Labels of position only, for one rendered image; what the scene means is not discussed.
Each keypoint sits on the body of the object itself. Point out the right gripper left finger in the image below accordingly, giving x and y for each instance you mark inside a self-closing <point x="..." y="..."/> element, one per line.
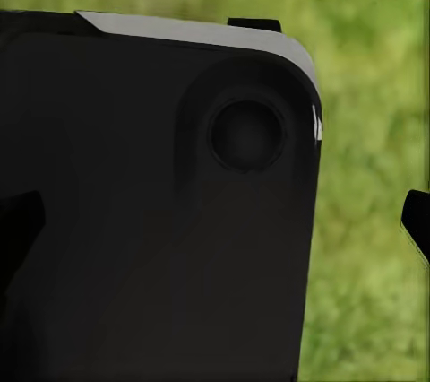
<point x="22" y="218"/>

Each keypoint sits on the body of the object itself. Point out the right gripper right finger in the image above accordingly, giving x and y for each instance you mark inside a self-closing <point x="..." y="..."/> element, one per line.
<point x="416" y="218"/>

